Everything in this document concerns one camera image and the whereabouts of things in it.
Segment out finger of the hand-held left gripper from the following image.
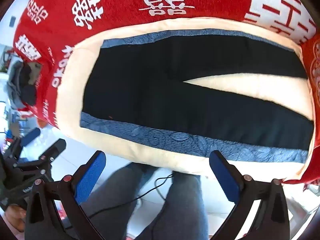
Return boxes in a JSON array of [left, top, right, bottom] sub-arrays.
[[11, 139, 67, 178], [4, 127, 41, 161]]

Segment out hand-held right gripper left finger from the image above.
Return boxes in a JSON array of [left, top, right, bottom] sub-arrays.
[[24, 151, 107, 240]]

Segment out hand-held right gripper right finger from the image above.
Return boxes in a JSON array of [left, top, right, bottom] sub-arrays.
[[209, 151, 291, 240]]

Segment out black pants with blue stripes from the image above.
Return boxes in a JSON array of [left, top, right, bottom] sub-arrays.
[[80, 29, 315, 164]]

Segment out person's left hand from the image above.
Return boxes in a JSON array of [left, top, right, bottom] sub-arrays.
[[4, 204, 27, 233]]

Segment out person's left leg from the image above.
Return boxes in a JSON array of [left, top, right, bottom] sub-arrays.
[[81, 162, 160, 240]]

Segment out person's leg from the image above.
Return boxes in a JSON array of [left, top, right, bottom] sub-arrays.
[[81, 162, 160, 240], [136, 171, 209, 240]]

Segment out person's right leg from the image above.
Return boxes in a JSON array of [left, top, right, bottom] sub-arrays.
[[136, 171, 209, 240]]

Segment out pile of grey clothes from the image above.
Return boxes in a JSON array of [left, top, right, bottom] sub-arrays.
[[6, 61, 43, 107]]

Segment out cream blanket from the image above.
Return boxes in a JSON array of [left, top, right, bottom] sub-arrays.
[[51, 17, 316, 180]]

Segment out red printed blanket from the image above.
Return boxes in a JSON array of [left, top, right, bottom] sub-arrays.
[[14, 0, 320, 130]]

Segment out black cable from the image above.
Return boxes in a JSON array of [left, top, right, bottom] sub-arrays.
[[64, 172, 176, 230]]

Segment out white metal frame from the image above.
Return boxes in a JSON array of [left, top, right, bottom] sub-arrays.
[[285, 180, 320, 232]]

